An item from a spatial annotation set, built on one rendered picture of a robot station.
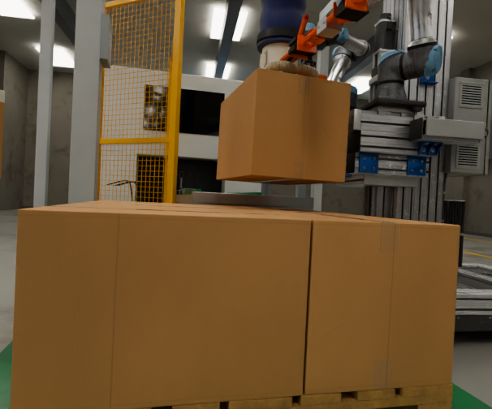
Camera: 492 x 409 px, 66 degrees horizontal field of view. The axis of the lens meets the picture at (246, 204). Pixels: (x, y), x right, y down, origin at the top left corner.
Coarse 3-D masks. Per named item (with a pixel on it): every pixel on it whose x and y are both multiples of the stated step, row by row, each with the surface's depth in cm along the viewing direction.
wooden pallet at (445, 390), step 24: (144, 408) 78; (168, 408) 83; (192, 408) 80; (216, 408) 82; (240, 408) 83; (264, 408) 84; (288, 408) 86; (312, 408) 87; (336, 408) 88; (360, 408) 90; (384, 408) 106; (408, 408) 97; (432, 408) 94
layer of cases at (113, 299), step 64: (64, 256) 74; (128, 256) 77; (192, 256) 80; (256, 256) 83; (320, 256) 87; (384, 256) 91; (448, 256) 95; (64, 320) 74; (128, 320) 77; (192, 320) 80; (256, 320) 84; (320, 320) 87; (384, 320) 91; (448, 320) 95; (64, 384) 75; (128, 384) 78; (192, 384) 81; (256, 384) 84; (320, 384) 87; (384, 384) 91
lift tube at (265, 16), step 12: (264, 0) 172; (276, 0) 167; (288, 0) 166; (300, 0) 168; (264, 12) 171; (276, 12) 167; (288, 12) 166; (300, 12) 170; (264, 24) 170; (276, 24) 166; (288, 24) 166; (300, 24) 169
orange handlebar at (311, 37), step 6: (354, 0) 114; (360, 0) 114; (366, 0) 115; (330, 18) 126; (312, 30) 140; (306, 36) 143; (312, 36) 139; (318, 36) 142; (300, 42) 148; (306, 42) 145; (312, 42) 144; (318, 42) 144; (288, 54) 160; (282, 60) 166; (294, 60) 165; (324, 78) 187
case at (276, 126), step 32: (256, 96) 142; (288, 96) 146; (320, 96) 150; (224, 128) 188; (256, 128) 143; (288, 128) 146; (320, 128) 150; (224, 160) 184; (256, 160) 143; (288, 160) 147; (320, 160) 151
